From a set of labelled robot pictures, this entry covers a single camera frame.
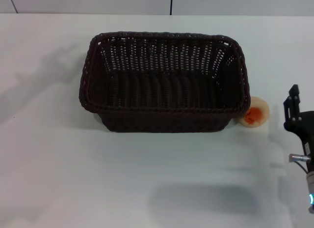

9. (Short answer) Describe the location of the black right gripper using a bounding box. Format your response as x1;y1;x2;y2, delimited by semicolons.
283;84;314;170

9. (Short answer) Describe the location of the dark woven rectangular basket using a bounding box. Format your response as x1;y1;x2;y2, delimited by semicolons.
78;30;252;134

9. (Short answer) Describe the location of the round bun with orange centre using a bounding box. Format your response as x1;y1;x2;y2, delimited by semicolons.
238;96;271;128

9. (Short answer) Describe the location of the silver cable connector plug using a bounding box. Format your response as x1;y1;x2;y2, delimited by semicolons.
288;153;312;163

